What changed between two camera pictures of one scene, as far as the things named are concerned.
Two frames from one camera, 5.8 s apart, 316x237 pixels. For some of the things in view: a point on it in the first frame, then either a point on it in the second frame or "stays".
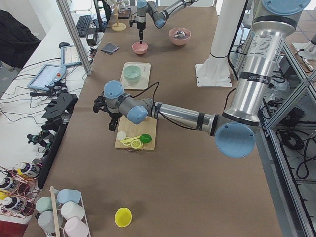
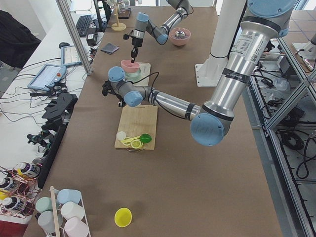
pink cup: (74, 227) stays
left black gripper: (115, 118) to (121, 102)
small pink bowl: (139, 48) to (129, 67)
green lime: (145, 138) stays
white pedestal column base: (216, 71) stays
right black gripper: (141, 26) to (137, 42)
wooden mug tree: (118, 26) stays
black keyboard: (82, 24) stays
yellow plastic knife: (127, 140) stays
